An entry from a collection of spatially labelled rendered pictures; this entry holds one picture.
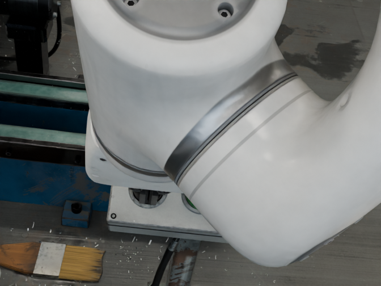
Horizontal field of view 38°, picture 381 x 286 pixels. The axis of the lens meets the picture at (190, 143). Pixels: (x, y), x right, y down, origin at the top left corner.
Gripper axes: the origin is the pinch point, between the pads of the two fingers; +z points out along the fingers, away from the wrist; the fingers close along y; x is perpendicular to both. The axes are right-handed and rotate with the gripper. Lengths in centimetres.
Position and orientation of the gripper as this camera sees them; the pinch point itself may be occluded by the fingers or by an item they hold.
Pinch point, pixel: (149, 183)
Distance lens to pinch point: 50.5
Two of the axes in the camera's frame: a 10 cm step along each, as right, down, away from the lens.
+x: -0.9, 9.4, -3.3
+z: -1.1, 3.2, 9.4
